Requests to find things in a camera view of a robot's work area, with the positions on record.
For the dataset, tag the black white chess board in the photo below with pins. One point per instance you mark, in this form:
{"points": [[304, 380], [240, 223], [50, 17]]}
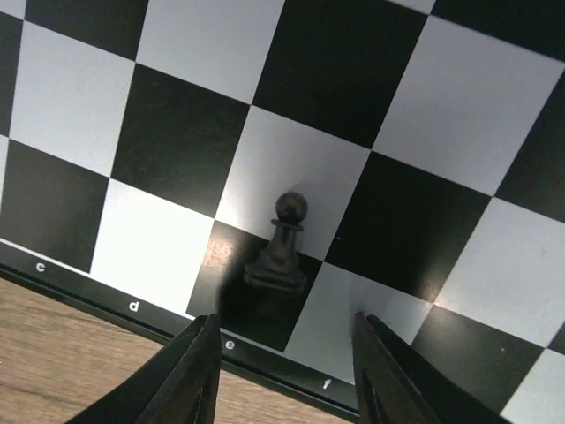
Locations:
{"points": [[144, 145]]}

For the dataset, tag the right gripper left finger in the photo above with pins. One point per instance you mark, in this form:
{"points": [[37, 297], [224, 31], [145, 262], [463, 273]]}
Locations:
{"points": [[179, 384]]}

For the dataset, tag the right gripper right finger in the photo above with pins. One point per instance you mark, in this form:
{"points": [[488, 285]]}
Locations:
{"points": [[395, 384]]}

